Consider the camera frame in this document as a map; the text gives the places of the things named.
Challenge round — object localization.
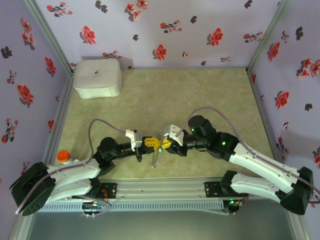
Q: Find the grey slotted cable duct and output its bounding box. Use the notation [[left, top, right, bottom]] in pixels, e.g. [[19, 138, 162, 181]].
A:
[[41, 201, 225, 213]]

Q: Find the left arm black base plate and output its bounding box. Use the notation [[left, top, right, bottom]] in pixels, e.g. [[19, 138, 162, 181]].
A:
[[86, 182, 118, 200]]

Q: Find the base grey cable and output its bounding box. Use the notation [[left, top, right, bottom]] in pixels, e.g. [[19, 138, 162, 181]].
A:
[[234, 193, 251, 216], [74, 196, 113, 217]]

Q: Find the left arm grey cable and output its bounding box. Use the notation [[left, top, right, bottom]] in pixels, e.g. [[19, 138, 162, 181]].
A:
[[15, 118, 131, 215]]

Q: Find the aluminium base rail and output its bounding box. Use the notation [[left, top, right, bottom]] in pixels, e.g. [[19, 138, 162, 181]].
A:
[[41, 176, 298, 201]]

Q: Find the aluminium corner post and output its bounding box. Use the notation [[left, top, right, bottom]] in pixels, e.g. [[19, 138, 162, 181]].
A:
[[246, 0, 293, 73], [23, 0, 75, 74]]

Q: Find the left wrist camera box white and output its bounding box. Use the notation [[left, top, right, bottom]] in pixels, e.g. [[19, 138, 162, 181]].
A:
[[124, 129, 144, 152]]

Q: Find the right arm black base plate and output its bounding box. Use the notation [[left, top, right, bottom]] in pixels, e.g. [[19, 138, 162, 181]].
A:
[[204, 181, 241, 199]]

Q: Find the aluminium side rail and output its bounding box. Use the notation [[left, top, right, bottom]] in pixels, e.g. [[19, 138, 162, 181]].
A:
[[41, 71, 76, 169], [246, 68, 292, 180]]

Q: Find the right aluminium corner post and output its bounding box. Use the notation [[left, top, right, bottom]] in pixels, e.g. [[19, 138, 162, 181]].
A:
[[246, 0, 293, 73]]

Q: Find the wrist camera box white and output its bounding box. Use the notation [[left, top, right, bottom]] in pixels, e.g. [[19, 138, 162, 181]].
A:
[[124, 129, 144, 152], [162, 124, 185, 146]]

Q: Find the right controller circuit board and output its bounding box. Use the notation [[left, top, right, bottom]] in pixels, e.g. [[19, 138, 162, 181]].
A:
[[223, 198, 244, 214]]

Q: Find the right aluminium side rail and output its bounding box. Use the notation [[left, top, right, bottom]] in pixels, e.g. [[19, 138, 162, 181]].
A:
[[246, 68, 292, 180]]

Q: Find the left aluminium side rail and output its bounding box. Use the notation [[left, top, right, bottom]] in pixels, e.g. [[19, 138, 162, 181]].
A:
[[41, 71, 76, 169]]

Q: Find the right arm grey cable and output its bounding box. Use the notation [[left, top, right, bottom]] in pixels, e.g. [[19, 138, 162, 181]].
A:
[[176, 106, 320, 203]]

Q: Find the white plastic box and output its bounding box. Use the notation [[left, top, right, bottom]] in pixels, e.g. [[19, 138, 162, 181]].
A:
[[73, 58, 123, 100]]

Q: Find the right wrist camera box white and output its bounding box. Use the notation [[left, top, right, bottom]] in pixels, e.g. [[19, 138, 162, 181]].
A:
[[162, 124, 185, 146]]

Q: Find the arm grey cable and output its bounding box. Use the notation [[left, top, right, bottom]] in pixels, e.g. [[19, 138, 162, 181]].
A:
[[176, 106, 320, 203], [15, 118, 131, 215]]

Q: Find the left aluminium corner post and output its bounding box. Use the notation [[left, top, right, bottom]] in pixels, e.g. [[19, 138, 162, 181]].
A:
[[23, 0, 75, 74]]

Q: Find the left base grey cable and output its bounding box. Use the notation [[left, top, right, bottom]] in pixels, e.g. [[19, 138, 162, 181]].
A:
[[74, 196, 113, 217]]

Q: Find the left controller circuit board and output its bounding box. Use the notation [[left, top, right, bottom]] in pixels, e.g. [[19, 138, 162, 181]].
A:
[[82, 201, 106, 211]]

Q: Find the right base grey cable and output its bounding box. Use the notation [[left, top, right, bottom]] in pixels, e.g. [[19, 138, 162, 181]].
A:
[[234, 193, 251, 216]]

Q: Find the controller circuit board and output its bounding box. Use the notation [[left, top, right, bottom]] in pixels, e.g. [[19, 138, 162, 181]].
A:
[[223, 198, 244, 214], [82, 201, 106, 211]]

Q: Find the orange capped bottle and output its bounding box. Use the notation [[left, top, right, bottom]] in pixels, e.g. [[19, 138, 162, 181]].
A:
[[56, 149, 76, 166]]

